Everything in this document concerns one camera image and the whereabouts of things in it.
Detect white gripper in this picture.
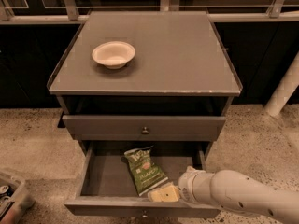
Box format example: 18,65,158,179
148,166,218,207

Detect green jalapeno chip bag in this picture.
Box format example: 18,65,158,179
124,146,168,196

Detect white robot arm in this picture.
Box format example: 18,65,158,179
148,166,299,224

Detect grey open middle drawer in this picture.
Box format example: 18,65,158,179
64,141,219,218

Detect grey top drawer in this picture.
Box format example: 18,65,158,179
63,115,225,141

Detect grey wooden drawer cabinet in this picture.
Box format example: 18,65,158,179
48,11,242,154

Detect round brass middle knob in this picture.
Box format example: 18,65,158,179
142,211,149,217

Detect round brass knob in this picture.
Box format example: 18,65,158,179
142,211,149,217
141,127,150,134

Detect round brass top knob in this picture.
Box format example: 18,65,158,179
141,127,150,134

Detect white paper bowl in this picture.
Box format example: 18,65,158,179
92,41,135,69

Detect clear plastic storage bin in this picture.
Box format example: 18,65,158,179
0,169,36,224

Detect soda can in bin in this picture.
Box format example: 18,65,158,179
0,185,9,196

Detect white cylindrical post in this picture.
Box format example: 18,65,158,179
265,52,299,117

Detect metal railing frame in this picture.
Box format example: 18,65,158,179
0,0,299,24

